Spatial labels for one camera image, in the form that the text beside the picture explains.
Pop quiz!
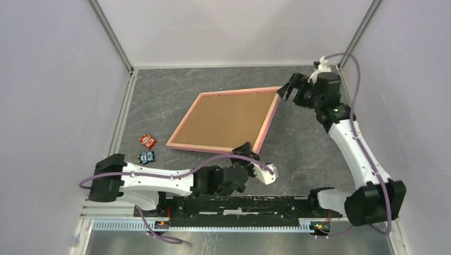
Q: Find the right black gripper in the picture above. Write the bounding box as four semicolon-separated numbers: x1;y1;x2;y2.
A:
277;72;323;110

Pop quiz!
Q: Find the orange picture frame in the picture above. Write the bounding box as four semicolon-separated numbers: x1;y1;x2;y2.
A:
165;86;282;156

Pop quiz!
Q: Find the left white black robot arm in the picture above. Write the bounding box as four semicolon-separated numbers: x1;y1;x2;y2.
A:
88;142;260;217

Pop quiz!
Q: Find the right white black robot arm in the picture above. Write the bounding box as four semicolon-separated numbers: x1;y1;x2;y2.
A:
277;72;406;226

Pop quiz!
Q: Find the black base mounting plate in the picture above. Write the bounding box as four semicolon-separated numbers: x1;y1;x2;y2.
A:
133;196;343;227

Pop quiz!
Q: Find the red owl sticker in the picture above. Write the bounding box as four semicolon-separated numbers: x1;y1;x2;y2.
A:
139;134;157;150

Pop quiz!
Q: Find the blue owl sticker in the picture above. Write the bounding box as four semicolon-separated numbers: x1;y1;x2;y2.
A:
138;150;155;165

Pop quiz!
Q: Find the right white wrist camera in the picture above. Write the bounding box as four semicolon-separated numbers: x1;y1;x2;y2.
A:
307;56;332;84

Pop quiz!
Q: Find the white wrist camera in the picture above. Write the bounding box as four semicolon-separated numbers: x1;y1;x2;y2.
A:
252;163;278;185
307;56;332;84

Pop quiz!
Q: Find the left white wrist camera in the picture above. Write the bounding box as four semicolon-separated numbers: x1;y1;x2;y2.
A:
252;163;278;185

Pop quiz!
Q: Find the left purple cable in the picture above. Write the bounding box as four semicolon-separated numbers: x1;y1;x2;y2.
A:
78;154;276;245

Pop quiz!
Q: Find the white slotted cable duct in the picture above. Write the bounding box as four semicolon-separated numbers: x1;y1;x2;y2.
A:
93;219;314;234

